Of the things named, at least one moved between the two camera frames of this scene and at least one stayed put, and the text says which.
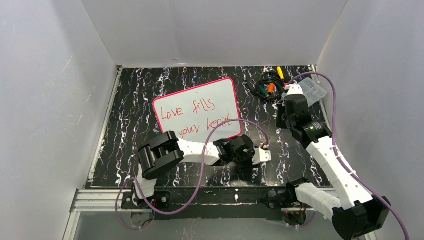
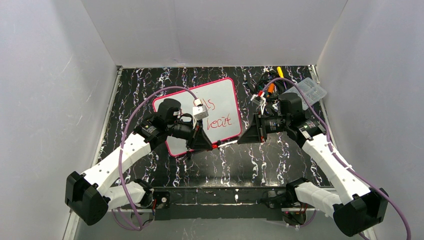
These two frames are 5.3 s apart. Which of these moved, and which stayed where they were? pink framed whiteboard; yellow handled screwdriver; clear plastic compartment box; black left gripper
Moved: black left gripper
Stayed: clear plastic compartment box; pink framed whiteboard; yellow handled screwdriver
